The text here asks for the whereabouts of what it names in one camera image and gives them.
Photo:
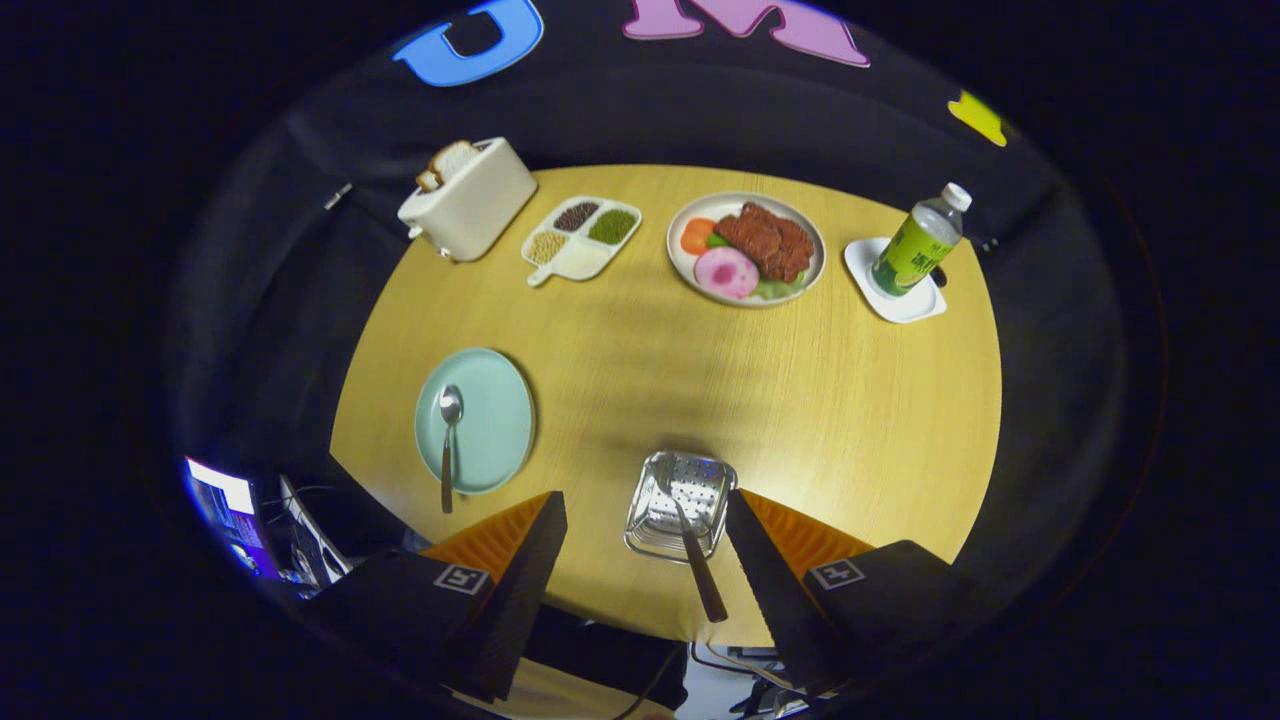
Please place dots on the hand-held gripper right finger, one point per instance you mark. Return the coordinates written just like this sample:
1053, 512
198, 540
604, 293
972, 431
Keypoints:
775, 610

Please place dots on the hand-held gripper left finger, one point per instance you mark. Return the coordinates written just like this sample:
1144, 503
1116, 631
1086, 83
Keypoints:
515, 600

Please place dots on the silver metal spoon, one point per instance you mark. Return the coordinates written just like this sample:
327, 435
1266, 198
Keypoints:
451, 400

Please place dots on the teal plate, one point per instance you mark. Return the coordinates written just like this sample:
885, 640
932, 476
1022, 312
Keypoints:
495, 420

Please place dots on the white laptop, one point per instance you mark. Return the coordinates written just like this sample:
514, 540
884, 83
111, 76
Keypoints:
315, 545

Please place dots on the lit computer screen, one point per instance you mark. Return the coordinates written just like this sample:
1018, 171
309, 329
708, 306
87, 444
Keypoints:
225, 500

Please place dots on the green lettuce leaf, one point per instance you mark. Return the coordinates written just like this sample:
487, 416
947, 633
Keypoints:
780, 290

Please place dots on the white square coaster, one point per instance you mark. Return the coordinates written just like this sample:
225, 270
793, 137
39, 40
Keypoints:
915, 308

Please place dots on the pink ham slice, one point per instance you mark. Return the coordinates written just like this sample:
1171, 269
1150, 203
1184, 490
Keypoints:
726, 273

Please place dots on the white divided dish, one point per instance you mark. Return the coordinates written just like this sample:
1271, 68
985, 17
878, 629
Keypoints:
585, 258

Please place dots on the white dinner plate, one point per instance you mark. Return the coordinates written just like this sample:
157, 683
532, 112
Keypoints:
690, 270

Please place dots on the yellow beans pile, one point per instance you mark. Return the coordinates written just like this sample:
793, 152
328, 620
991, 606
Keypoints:
547, 247

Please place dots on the brown steak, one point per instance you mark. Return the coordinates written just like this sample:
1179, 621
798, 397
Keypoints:
765, 242

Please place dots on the orange carrot slice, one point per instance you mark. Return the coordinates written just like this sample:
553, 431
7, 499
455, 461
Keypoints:
696, 236

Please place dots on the green label drink bottle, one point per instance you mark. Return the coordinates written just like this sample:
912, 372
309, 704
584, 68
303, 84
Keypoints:
915, 250

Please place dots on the green beans pile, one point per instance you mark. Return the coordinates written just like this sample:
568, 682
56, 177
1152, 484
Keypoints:
612, 226

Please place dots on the dark beans pile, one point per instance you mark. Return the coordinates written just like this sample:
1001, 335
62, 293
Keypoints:
577, 216

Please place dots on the white toaster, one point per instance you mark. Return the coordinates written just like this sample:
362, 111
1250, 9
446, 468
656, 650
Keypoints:
470, 205

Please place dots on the small toast slice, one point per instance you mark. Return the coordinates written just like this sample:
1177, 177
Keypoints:
428, 181

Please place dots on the white clip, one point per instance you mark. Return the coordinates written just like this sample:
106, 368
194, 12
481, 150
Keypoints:
337, 195

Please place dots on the large toast slice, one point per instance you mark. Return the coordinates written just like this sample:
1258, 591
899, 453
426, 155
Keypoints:
455, 160

